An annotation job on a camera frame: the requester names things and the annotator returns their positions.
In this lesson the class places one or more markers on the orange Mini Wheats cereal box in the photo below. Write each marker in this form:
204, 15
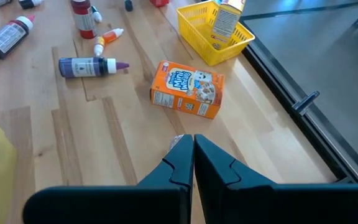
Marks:
185, 90

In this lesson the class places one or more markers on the orange dropper bottle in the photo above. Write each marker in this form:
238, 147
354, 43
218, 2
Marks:
112, 35

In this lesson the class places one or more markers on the black clamp on frame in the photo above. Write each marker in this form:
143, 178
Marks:
303, 104

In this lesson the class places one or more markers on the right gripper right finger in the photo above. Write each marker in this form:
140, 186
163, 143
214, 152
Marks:
216, 168

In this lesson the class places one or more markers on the red food colouring bottle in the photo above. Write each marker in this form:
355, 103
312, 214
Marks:
84, 21
6, 39

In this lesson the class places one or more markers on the black aluminium table frame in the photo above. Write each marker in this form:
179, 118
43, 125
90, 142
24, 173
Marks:
322, 139

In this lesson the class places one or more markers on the yellow dropper bottle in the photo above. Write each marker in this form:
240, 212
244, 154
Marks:
99, 46

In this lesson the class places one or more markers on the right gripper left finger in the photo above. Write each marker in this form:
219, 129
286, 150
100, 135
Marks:
179, 168

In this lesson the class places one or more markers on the yellow Corn Pops cereal box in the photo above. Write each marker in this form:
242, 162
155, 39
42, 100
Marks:
227, 21

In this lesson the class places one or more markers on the purple food colouring bottle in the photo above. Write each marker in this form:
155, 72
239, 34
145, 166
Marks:
85, 67

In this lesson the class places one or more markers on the yellow plastic basket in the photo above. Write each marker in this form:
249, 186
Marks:
197, 34

